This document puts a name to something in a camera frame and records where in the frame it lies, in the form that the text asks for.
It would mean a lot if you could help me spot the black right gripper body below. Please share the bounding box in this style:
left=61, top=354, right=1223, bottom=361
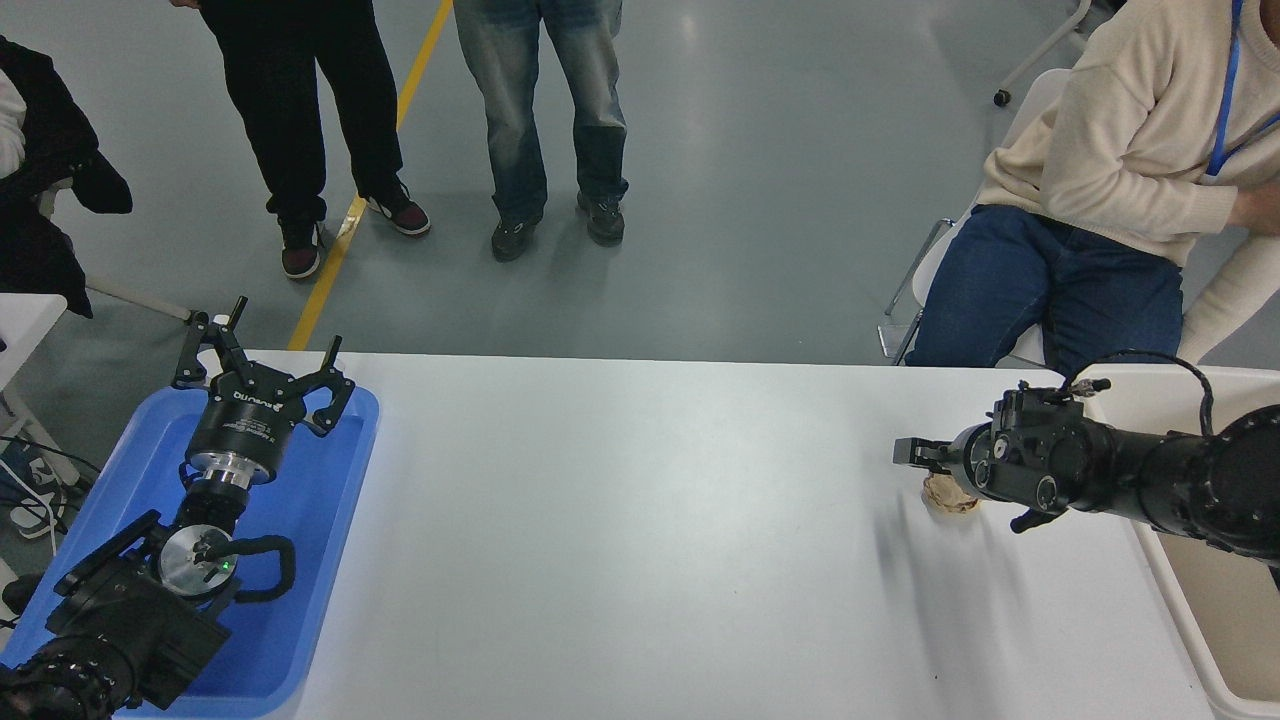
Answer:
left=946, top=424, right=993, bottom=498

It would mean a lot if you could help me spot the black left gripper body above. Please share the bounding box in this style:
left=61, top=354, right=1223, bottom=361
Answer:
left=184, top=362, right=311, bottom=471

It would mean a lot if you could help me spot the tan paper ball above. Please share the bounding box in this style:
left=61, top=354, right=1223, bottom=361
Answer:
left=922, top=472, right=983, bottom=515

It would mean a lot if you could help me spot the seated person's right hand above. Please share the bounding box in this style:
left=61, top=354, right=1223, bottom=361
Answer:
left=1230, top=184, right=1280, bottom=237

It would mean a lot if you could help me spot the grey metal bar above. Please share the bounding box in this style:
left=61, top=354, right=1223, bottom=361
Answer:
left=85, top=278, right=196, bottom=323

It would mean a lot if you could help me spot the blue plastic tray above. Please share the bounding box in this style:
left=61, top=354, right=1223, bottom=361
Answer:
left=0, top=385, right=381, bottom=719

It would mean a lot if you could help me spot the white metal-framed chair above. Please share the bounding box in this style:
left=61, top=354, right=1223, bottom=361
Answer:
left=878, top=68, right=1076, bottom=367

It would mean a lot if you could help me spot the standing person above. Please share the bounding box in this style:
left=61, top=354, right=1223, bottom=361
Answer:
left=452, top=0, right=633, bottom=263
left=168, top=0, right=433, bottom=282

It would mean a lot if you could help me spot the person at edge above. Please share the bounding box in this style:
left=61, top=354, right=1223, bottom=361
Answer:
left=0, top=38, right=134, bottom=319

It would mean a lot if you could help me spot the large pale bin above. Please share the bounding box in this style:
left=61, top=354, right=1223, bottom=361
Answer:
left=1072, top=364, right=1280, bottom=720

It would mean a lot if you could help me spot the seated person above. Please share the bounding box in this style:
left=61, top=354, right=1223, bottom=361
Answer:
left=905, top=0, right=1280, bottom=379

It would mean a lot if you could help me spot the wheeled white chair leg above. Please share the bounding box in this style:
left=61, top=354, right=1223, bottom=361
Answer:
left=993, top=0, right=1093, bottom=108

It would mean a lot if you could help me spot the black floor cable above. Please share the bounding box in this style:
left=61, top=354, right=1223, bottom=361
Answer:
left=0, top=435, right=101, bottom=493

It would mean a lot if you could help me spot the blue lanyard with badge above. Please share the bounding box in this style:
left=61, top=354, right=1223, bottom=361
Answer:
left=1205, top=0, right=1280, bottom=179

